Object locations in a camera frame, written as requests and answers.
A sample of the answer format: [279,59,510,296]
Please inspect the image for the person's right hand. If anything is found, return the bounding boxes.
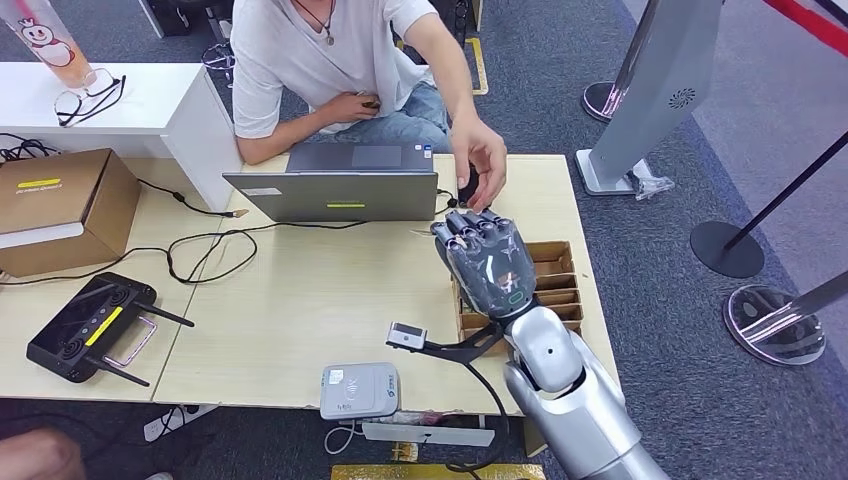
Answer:
[319,90,382,125]

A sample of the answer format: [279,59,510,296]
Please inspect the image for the person's left hand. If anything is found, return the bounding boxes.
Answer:
[450,115,509,215]

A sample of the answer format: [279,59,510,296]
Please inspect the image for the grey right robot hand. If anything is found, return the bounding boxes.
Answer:
[430,208,538,323]

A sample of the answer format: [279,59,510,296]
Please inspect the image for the black smartphone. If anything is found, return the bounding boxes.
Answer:
[457,162,482,207]

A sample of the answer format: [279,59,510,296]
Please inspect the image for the person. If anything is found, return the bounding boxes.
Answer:
[229,0,509,215]
[0,427,87,480]

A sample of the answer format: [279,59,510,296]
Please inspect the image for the wooden card organizer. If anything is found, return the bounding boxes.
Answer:
[451,240,585,340]

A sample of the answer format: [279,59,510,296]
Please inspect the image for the grey card reader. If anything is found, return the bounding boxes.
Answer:
[319,361,402,421]

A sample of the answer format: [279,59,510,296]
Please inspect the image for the grey laptop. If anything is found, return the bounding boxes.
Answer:
[222,140,440,224]

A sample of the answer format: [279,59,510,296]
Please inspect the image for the chrome stanchion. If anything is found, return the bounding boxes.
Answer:
[722,270,848,368]
[580,80,627,125]

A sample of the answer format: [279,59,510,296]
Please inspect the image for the chrome stool base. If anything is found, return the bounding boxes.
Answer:
[200,40,237,91]

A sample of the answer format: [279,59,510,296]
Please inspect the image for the clear plastic bag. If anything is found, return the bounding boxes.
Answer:
[625,158,676,202]

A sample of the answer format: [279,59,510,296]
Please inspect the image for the grey kiosk stand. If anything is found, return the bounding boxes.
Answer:
[574,0,725,197]

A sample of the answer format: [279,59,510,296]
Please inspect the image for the white cabinet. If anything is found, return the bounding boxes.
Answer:
[0,62,244,213]

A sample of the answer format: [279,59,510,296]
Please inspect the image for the black cabinet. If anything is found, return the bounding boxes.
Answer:
[137,0,230,39]

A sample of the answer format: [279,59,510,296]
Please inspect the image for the gold floor plate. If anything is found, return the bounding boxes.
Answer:
[331,463,546,480]

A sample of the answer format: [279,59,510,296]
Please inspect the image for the black stanchion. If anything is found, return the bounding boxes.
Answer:
[689,129,848,280]

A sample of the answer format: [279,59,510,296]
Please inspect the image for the snowman print drink cup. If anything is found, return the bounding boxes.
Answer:
[0,0,94,89]

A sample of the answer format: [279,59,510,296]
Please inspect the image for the brown cardboard box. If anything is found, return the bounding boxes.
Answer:
[0,148,142,279]

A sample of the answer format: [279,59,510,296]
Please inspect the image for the black tablet controller with antennas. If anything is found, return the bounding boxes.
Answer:
[25,271,197,389]

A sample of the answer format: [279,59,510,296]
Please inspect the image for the red barrier belt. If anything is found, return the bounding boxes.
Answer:
[761,0,848,58]

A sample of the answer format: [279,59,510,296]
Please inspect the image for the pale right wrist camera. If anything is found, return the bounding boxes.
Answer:
[386,321,505,366]

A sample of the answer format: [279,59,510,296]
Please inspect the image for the black post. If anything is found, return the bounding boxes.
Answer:
[452,0,473,48]

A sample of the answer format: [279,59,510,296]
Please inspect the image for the black camera cable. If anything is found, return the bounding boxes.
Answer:
[445,360,513,475]

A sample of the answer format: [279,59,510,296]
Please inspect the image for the white flat bracket plate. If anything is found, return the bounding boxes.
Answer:
[360,421,497,448]

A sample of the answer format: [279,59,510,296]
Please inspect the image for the black cable with USB plug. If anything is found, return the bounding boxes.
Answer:
[137,178,250,220]

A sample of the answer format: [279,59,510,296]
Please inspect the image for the long black looped cable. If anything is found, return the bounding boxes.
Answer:
[0,219,370,287]

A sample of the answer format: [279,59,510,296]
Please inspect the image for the white reader cable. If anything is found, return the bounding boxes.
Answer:
[323,420,364,457]

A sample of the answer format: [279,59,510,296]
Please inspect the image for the black frame eyeglasses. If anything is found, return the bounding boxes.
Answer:
[52,68,128,128]

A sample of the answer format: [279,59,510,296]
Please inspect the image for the black cable bundle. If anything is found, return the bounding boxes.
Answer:
[0,132,61,164]

